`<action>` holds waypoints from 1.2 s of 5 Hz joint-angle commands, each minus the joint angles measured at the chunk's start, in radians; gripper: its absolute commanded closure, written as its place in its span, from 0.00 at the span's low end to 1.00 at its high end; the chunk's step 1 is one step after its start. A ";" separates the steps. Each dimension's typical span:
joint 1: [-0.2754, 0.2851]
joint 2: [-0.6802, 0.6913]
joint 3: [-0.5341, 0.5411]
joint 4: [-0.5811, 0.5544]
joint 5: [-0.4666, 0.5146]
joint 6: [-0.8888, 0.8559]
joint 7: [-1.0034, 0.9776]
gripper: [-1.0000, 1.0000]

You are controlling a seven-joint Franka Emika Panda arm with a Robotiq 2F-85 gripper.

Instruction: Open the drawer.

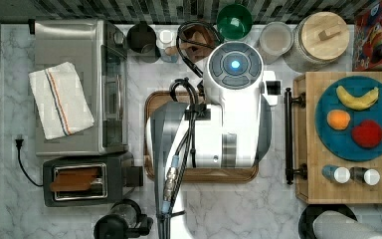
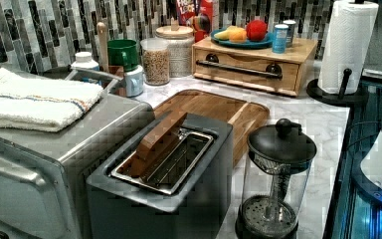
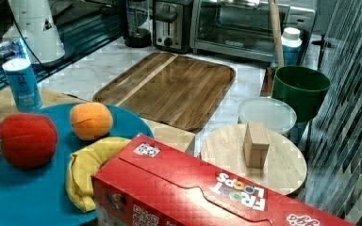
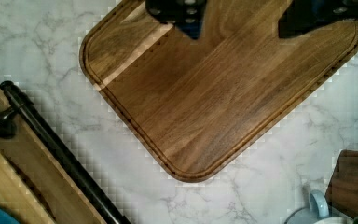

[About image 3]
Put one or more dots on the wooden stick handle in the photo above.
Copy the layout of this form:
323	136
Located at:
276	31

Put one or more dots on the round light wooden board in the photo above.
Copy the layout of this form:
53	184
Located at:
284	169

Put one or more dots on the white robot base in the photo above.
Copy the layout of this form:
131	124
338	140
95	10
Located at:
34	22

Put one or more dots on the blue cylindrical can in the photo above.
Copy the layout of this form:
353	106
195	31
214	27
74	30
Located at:
23	85

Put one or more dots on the small wooden block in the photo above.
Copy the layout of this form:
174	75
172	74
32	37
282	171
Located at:
255	145

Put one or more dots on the black blender base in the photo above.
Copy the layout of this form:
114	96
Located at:
137	27

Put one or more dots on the yellow plush banana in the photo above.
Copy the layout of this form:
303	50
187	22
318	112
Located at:
83	164

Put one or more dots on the dark wooden tray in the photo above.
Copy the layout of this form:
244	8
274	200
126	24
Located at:
176	90

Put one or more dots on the white capped blue bottle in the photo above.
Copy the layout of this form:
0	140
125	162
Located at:
291	44

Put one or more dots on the blue round plate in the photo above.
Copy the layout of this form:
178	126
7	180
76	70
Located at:
38	197

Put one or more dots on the orange plush fruit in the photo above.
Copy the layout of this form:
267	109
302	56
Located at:
91	120

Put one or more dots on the silver toaster oven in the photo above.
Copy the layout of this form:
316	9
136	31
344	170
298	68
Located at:
243	28

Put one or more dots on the red cereal box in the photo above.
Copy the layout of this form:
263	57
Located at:
152	184

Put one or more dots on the silver toaster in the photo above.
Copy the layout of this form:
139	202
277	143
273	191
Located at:
171	24

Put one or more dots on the light wooden cutting board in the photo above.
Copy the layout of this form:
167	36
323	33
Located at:
174	137

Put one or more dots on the clear plastic container lid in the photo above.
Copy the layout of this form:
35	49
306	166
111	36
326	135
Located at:
274	114

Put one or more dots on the red plush apple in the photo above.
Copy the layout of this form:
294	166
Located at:
28	141

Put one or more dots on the green plastic bucket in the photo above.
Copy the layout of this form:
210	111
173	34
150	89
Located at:
301	88

